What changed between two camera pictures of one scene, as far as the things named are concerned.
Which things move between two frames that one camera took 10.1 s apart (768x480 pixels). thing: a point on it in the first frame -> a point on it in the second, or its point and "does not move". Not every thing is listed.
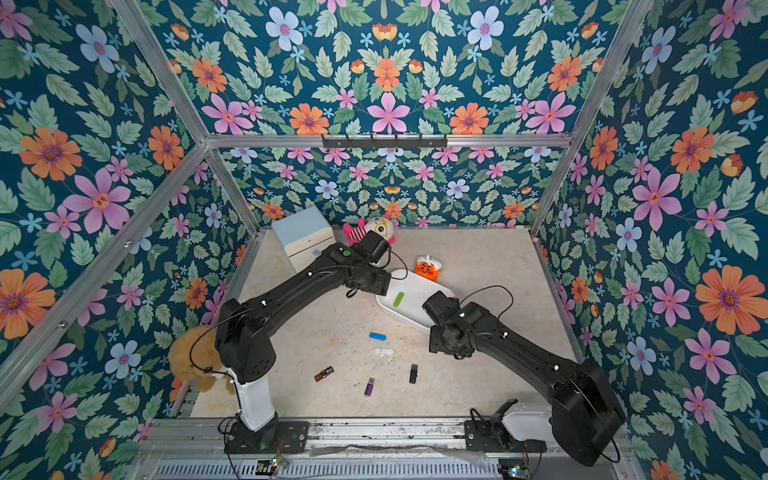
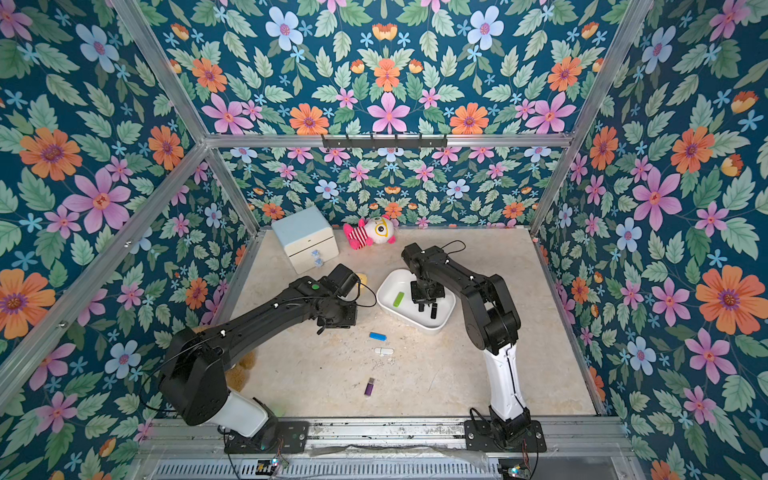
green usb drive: (398, 299) does not move
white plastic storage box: (406, 294) does not move
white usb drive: (382, 351) does not move
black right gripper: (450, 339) -> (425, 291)
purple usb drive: (369, 387) does not move
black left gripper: (381, 284) -> (350, 321)
